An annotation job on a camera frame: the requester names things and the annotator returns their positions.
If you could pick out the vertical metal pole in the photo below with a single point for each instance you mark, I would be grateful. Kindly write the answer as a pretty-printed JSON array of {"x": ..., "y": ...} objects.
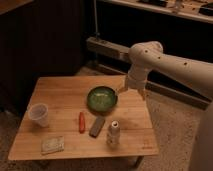
[{"x": 97, "y": 34}]

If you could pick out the grey metal beam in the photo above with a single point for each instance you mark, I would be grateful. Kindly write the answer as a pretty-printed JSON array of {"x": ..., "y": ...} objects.
[{"x": 110, "y": 49}]

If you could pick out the green bowl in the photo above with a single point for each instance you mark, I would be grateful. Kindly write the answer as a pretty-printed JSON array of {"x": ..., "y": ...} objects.
[{"x": 101, "y": 99}]

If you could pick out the background shelf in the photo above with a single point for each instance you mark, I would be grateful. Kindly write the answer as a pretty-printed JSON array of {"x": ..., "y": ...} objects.
[{"x": 188, "y": 9}]

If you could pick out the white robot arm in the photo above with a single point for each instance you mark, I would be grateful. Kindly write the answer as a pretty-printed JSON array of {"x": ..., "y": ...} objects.
[{"x": 202, "y": 153}]

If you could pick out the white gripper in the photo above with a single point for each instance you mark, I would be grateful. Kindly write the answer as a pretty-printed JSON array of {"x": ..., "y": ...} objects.
[{"x": 135, "y": 79}]

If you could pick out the white plastic bottle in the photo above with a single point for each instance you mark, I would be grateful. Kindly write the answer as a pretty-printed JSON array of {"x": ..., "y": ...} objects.
[{"x": 113, "y": 134}]

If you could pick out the wooden table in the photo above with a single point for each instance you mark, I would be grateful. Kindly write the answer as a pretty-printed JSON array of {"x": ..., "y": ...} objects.
[{"x": 66, "y": 100}]

